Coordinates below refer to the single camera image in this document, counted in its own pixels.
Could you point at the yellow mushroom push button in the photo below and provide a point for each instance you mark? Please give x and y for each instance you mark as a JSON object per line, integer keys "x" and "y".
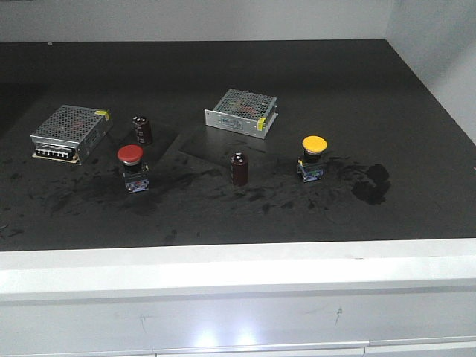
{"x": 309, "y": 164}

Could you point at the mesh power supply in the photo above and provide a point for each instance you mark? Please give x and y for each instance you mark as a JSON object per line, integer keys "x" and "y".
{"x": 70, "y": 134}
{"x": 244, "y": 113}

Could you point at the left mesh power supply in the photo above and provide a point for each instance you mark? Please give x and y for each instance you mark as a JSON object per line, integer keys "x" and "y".
{"x": 70, "y": 134}

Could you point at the right mesh power supply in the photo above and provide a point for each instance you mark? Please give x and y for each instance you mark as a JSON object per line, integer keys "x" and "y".
{"x": 244, "y": 113}

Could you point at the white cabinet front ledge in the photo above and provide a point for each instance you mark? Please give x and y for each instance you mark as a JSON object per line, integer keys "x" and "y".
{"x": 382, "y": 298}

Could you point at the brown capacitor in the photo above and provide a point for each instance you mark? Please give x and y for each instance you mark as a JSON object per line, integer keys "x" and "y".
{"x": 239, "y": 169}
{"x": 143, "y": 130}

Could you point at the red mushroom push button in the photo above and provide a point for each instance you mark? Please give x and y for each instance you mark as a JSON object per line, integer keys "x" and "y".
{"x": 135, "y": 171}

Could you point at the left brown capacitor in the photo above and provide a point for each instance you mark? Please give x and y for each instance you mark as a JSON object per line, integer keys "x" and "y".
{"x": 143, "y": 130}

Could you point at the right brown capacitor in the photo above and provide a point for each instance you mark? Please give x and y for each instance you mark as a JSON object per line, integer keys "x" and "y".
{"x": 239, "y": 169}

